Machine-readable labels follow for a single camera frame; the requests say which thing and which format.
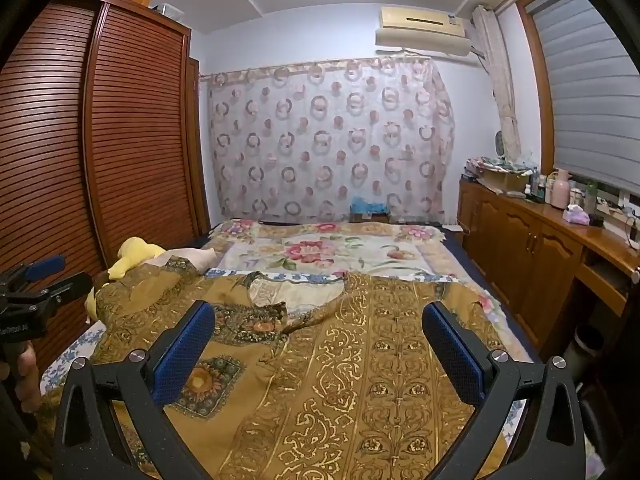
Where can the wooden louvered wardrobe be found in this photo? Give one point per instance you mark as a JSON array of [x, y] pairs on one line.
[[135, 135]]

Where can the wooden window frame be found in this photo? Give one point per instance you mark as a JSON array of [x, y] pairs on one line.
[[542, 85]]

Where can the wooden sideboard cabinet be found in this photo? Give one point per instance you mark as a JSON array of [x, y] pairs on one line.
[[515, 240]]

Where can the yellow plush toy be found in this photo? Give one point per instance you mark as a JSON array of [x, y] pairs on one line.
[[132, 257]]

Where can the person's left hand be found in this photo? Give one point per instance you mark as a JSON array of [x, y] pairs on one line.
[[29, 377]]

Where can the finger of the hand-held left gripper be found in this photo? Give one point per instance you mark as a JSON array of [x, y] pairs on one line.
[[70, 287], [45, 266]]

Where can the circle print sheer curtain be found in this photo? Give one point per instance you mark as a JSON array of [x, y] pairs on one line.
[[325, 135]]

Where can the small round fan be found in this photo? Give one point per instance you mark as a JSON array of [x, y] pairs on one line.
[[500, 143]]

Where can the pink cloth on sideboard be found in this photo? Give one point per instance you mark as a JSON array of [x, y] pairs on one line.
[[576, 215]]

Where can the pink thermos bottle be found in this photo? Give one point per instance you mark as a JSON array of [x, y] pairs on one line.
[[560, 192]]

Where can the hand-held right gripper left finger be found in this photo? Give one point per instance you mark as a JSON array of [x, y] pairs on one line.
[[185, 350]]

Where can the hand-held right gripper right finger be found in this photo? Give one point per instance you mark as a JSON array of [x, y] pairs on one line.
[[450, 345]]

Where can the dark waste bin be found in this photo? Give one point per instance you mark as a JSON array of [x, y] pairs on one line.
[[587, 345]]

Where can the grey window blind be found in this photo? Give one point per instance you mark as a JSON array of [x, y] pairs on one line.
[[590, 95]]

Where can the stack of folded cloths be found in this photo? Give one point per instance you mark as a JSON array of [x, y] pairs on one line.
[[480, 166]]

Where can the beige tied curtain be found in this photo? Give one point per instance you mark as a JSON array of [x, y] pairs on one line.
[[502, 85]]

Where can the green bottle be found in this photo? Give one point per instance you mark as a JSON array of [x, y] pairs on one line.
[[591, 197]]

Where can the clear storage box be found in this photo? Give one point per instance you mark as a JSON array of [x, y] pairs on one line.
[[166, 11]]

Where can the golden patterned garment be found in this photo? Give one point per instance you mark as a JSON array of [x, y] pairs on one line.
[[325, 360]]

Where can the cream wall air conditioner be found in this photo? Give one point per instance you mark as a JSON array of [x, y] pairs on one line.
[[425, 35]]

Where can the blue cloth bundle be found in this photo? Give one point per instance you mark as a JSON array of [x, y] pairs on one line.
[[369, 205]]

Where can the open cardboard box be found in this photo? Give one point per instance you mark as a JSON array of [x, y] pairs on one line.
[[505, 182]]

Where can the small cardboard box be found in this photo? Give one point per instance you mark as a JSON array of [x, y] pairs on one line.
[[370, 218]]

